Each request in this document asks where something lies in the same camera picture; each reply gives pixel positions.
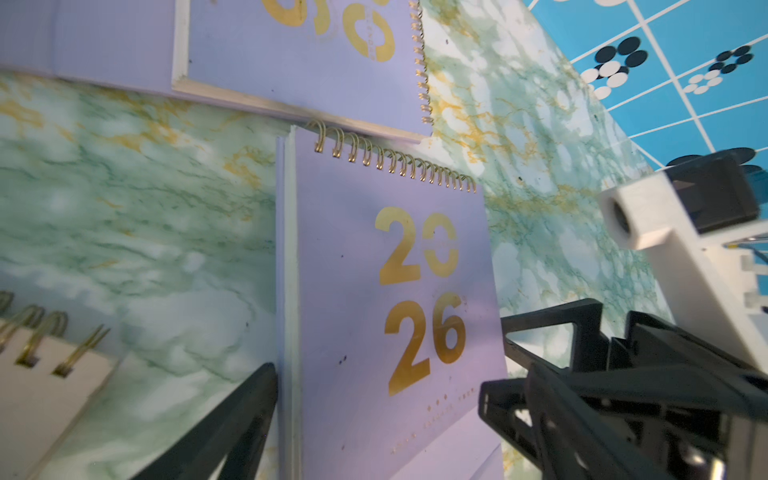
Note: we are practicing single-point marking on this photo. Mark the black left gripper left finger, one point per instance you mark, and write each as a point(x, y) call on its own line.
point(230, 440)

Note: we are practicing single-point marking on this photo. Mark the pink calendar left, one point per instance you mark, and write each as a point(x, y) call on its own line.
point(47, 383)

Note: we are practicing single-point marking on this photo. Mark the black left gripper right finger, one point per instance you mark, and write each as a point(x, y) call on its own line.
point(572, 440)

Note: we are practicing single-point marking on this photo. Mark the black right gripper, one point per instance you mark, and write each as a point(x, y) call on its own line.
point(692, 409)

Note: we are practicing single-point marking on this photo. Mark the purple calendar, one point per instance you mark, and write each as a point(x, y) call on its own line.
point(358, 65)
point(388, 313)

